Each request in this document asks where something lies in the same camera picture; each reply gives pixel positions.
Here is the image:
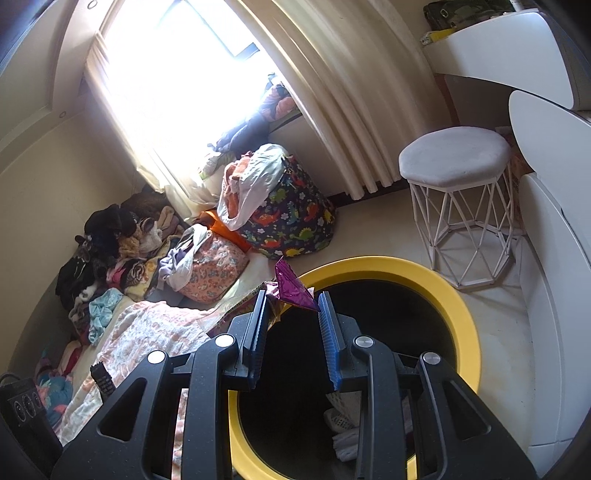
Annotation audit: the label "white wire-leg stool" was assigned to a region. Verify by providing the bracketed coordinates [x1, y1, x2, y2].
[398, 127, 517, 289]

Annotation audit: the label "orange and white blanket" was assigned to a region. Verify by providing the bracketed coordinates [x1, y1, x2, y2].
[55, 300, 241, 480]

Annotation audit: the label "purple snack wrapper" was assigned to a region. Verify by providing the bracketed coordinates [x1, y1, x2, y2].
[263, 257, 319, 324]

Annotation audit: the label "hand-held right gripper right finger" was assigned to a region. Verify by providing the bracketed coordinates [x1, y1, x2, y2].
[318, 290, 539, 480]

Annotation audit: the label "pile of mixed clothes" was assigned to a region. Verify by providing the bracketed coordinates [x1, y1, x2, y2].
[55, 191, 190, 342]

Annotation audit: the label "white and purple clothes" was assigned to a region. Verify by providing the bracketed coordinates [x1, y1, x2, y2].
[157, 224, 213, 291]

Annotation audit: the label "pink and white cloth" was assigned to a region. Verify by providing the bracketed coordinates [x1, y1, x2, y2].
[58, 339, 84, 374]

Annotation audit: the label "short cream curtain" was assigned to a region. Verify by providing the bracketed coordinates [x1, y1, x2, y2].
[83, 32, 218, 204]

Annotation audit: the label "orange cloth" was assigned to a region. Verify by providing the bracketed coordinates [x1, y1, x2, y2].
[201, 210, 252, 250]

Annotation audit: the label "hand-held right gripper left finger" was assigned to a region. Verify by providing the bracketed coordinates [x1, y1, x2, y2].
[51, 288, 271, 480]

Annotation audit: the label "long white foam net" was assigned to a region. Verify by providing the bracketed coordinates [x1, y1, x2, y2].
[331, 427, 363, 462]

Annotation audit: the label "yellow box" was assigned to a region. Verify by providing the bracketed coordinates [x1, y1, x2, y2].
[421, 28, 458, 45]

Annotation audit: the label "clothes on window sill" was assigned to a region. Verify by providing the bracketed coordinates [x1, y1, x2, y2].
[198, 74, 301, 178]

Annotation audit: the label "white plastic bag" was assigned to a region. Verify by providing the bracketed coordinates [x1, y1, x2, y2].
[217, 144, 289, 232]

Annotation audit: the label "dark camouflage bag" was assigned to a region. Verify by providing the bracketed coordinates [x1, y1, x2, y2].
[424, 0, 513, 24]

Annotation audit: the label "white desk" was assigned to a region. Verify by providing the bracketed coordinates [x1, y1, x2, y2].
[422, 10, 591, 467]

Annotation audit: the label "pink floral bag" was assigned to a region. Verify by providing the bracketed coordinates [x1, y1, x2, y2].
[178, 231, 250, 303]

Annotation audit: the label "long cream curtain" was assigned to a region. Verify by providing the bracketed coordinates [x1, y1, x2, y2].
[240, 0, 444, 201]

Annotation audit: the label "black bin with yellow rim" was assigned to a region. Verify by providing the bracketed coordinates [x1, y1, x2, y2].
[228, 256, 483, 480]

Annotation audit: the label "blue pink floral cloth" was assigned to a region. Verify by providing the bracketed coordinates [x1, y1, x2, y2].
[34, 351, 75, 428]

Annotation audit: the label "dinosaur print bag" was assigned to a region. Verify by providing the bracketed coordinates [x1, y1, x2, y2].
[240, 157, 337, 259]

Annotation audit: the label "light blue cloth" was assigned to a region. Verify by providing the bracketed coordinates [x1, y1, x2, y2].
[88, 288, 124, 344]

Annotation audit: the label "black remote control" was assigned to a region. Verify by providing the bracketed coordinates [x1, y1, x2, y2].
[90, 364, 116, 398]

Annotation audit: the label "window with dark frame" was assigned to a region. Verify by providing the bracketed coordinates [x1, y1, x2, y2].
[99, 0, 296, 158]

